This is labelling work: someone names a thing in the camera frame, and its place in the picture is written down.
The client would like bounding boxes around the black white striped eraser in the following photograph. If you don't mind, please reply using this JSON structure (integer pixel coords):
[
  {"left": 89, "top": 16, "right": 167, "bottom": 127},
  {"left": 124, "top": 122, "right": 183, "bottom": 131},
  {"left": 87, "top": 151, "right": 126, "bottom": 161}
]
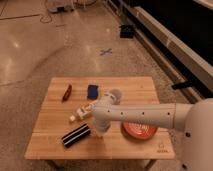
[{"left": 62, "top": 124, "right": 91, "bottom": 148}]

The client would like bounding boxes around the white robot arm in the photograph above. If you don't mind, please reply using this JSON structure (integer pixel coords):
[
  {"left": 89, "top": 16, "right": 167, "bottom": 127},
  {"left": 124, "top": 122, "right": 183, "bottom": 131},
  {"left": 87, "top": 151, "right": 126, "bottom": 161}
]
[{"left": 92, "top": 93, "right": 213, "bottom": 171}]

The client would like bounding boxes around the white tube bottle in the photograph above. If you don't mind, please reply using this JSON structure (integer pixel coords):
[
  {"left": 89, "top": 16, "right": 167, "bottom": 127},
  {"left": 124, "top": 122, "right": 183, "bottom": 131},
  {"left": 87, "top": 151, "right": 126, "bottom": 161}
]
[{"left": 69, "top": 103, "right": 93, "bottom": 122}]

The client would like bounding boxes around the orange ridged bowl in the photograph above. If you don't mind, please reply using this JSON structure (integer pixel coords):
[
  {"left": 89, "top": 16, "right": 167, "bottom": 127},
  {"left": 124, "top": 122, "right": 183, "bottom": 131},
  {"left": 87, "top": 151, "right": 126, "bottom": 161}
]
[{"left": 122, "top": 122, "right": 158, "bottom": 140}]

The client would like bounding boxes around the translucent plastic cup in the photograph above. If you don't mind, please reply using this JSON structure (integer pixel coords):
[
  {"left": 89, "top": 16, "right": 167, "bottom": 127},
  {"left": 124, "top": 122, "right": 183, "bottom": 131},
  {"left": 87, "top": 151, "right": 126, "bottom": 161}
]
[{"left": 108, "top": 89, "right": 122, "bottom": 99}]

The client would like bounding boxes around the blue sponge block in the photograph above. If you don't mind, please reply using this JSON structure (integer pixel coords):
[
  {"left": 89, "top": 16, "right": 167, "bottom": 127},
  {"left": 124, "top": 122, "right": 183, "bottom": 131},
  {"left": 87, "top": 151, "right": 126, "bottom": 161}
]
[{"left": 87, "top": 85, "right": 98, "bottom": 100}]

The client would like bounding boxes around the red brown small tool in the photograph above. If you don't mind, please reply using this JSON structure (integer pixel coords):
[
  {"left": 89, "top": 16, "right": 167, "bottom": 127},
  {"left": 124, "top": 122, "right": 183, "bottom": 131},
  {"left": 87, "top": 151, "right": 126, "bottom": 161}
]
[{"left": 62, "top": 84, "right": 72, "bottom": 102}]

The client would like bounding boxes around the wooden folding table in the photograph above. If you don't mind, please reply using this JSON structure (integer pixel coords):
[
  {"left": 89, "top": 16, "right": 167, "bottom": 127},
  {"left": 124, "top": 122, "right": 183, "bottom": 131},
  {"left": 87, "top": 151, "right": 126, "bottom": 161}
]
[{"left": 24, "top": 76, "right": 176, "bottom": 168}]

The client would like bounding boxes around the black box on floor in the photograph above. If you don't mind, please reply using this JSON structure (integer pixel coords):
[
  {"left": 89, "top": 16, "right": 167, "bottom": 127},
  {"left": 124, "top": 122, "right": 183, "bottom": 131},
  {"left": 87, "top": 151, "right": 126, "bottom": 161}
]
[{"left": 120, "top": 25, "right": 134, "bottom": 38}]

